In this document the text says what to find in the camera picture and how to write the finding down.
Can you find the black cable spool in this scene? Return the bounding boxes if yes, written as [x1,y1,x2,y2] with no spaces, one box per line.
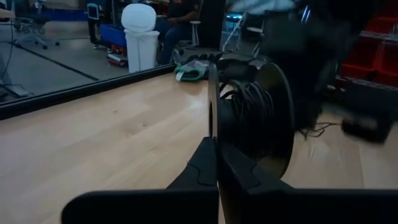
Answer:
[207,62,295,180]

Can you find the red stacking bin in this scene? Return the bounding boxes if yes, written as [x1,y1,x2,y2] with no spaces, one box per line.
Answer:
[340,0,398,88]

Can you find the grey office chair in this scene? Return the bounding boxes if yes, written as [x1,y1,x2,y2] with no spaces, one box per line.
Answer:
[12,0,60,50]

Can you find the black table edge rail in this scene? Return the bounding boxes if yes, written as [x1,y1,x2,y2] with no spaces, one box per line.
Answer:
[0,63,177,121]

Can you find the blue floor crate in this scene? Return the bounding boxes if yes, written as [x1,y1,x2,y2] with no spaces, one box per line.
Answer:
[99,23,127,49]

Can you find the grey desk leg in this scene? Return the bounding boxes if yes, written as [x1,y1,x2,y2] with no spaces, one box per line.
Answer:
[0,51,32,98]

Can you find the white pedal trash bin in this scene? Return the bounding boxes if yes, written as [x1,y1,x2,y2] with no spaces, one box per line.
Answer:
[120,2,160,74]

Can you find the person wearing headphones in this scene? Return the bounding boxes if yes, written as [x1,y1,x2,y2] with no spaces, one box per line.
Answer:
[154,0,203,66]

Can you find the black tall cabinet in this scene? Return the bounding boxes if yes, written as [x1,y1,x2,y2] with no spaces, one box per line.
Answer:
[198,0,227,50]

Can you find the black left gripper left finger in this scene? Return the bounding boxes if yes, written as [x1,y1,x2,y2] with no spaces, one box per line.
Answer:
[61,136,220,224]

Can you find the stacked flat boxes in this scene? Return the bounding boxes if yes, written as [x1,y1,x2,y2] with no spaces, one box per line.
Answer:
[106,45,129,68]

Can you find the white stool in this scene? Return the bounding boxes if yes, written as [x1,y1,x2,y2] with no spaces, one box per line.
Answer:
[188,20,201,50]

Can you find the chrome wire rack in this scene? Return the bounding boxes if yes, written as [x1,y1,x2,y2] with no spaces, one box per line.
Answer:
[335,29,398,91]

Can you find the long black cord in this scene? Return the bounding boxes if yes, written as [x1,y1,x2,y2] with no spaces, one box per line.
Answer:
[218,80,342,158]

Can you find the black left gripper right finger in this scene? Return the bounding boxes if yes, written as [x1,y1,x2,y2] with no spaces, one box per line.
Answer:
[217,141,398,224]

